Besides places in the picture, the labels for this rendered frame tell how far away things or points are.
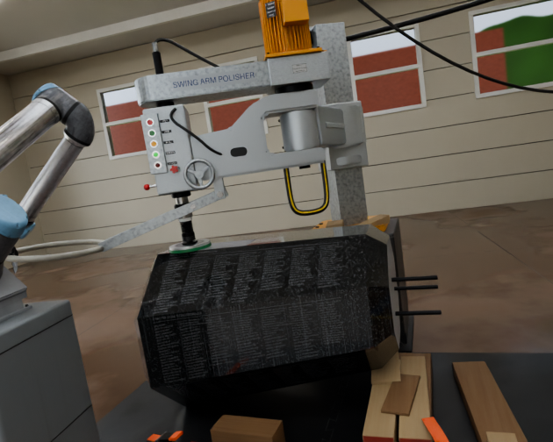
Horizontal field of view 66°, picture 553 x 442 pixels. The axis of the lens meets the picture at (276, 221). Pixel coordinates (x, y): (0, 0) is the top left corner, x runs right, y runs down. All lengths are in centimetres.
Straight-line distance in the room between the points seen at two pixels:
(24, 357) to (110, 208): 827
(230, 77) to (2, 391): 156
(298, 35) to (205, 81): 50
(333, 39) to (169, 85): 116
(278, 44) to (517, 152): 672
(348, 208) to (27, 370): 197
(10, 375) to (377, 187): 724
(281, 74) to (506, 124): 664
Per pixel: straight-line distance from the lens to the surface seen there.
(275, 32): 227
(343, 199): 280
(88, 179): 1003
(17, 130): 184
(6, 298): 174
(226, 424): 211
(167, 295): 214
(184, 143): 216
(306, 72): 222
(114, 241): 229
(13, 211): 163
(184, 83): 219
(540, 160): 867
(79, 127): 197
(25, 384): 167
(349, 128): 275
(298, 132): 220
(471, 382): 236
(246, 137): 216
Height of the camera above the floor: 122
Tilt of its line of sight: 7 degrees down
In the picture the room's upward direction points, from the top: 8 degrees counter-clockwise
